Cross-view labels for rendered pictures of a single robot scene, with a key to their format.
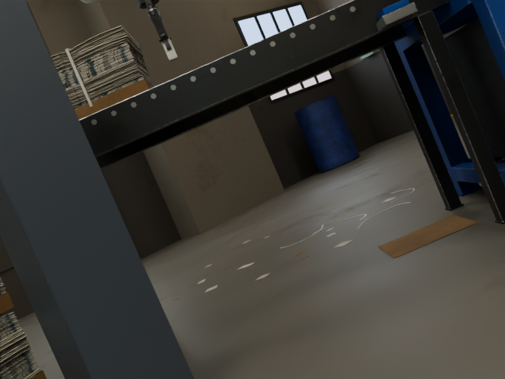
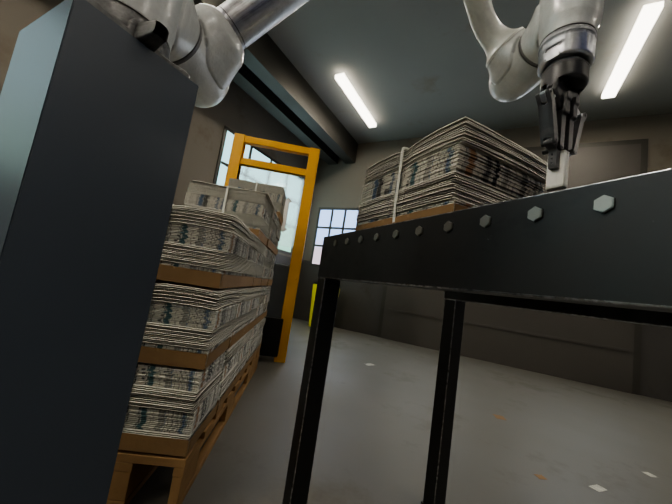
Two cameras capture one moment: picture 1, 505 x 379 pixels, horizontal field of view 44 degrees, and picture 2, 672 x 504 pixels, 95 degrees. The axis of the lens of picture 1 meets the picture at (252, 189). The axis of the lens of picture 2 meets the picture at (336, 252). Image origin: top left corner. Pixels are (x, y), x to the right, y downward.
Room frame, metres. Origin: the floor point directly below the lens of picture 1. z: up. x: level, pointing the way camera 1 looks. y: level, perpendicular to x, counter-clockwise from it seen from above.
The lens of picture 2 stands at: (1.54, -0.24, 0.66)
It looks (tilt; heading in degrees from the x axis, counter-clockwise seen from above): 7 degrees up; 63
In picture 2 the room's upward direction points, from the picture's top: 9 degrees clockwise
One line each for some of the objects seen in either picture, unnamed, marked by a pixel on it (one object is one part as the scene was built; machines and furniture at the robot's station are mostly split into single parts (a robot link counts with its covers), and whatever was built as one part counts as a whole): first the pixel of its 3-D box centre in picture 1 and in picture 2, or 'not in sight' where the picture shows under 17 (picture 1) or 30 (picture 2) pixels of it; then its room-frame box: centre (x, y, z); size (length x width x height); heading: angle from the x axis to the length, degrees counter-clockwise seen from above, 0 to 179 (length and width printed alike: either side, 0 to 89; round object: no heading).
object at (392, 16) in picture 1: (396, 17); not in sight; (1.83, -0.58, 0.70); 0.10 x 0.10 x 0.03; 89
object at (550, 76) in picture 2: (150, 6); (563, 92); (2.12, 0.07, 1.09); 0.08 x 0.07 x 0.09; 179
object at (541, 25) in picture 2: not in sight; (564, 13); (2.13, 0.08, 1.27); 0.13 x 0.11 x 0.16; 62
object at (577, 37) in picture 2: not in sight; (565, 57); (2.12, 0.07, 1.16); 0.09 x 0.09 x 0.06
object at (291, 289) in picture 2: not in sight; (298, 251); (2.43, 2.27, 0.93); 0.09 x 0.09 x 1.85; 68
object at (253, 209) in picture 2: not in sight; (230, 216); (1.74, 1.45, 0.95); 0.38 x 0.29 x 0.23; 158
